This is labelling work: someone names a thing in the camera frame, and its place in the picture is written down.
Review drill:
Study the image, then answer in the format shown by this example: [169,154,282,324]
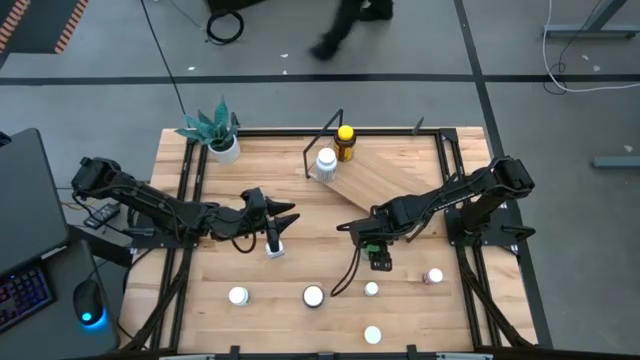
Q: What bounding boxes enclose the white floor cable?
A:
[542,0,640,94]

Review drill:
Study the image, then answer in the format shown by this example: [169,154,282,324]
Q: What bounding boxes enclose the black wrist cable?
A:
[228,233,259,255]
[329,242,364,298]

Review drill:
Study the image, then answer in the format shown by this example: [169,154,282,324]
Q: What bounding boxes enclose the white bottle fine-print label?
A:
[228,286,251,307]

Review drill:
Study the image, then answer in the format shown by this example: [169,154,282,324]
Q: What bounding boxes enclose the dark grey desk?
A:
[0,127,121,360]

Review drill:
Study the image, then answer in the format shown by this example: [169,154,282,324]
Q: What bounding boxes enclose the coiled black cable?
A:
[205,8,246,46]

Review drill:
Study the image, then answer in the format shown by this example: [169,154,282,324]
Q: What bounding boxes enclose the green plant in white pot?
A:
[173,96,242,165]

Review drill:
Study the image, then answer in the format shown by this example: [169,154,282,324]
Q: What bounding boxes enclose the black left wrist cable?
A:
[228,233,259,255]

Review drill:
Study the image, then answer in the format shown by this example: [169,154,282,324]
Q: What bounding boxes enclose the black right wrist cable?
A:
[329,242,364,298]

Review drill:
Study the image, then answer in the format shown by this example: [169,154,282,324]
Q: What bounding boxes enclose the white melatonin bottle blue band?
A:
[264,239,286,260]

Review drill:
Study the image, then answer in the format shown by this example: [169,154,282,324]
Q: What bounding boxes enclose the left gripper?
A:
[219,187,301,256]

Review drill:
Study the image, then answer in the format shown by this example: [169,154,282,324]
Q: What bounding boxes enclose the black mat orange stripes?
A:
[0,0,91,56]

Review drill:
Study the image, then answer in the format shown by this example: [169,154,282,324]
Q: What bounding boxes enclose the wooden shelf black metal legs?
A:
[303,108,446,214]

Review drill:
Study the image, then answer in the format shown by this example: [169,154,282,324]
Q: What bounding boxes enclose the person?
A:
[308,0,396,62]

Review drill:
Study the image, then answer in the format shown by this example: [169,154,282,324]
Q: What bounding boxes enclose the black power adapter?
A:
[82,202,122,230]

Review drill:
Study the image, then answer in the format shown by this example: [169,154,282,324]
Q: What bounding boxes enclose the amber bottle yellow cap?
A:
[333,124,358,163]

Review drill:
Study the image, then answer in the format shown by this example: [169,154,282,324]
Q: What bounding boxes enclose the black backlit keyboard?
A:
[0,264,55,334]

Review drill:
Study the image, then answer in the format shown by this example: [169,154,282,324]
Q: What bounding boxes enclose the thin black floor cable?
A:
[542,0,609,96]

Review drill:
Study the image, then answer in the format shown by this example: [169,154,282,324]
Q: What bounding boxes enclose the large white medicine bottle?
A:
[314,147,339,184]

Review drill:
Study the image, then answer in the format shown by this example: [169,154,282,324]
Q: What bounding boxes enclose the grey desk foot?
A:
[543,0,640,40]
[592,155,640,169]

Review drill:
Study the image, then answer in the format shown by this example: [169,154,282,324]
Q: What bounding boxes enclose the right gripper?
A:
[336,204,404,273]

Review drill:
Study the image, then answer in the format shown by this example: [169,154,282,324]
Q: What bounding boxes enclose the long black cable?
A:
[141,0,187,115]

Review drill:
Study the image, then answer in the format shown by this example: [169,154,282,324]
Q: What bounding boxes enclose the black computer mouse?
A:
[72,278,107,329]

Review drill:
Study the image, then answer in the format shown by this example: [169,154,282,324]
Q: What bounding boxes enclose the black aluminium table frame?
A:
[119,124,539,360]

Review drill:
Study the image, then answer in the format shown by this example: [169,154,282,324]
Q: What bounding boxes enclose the black box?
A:
[206,0,266,14]

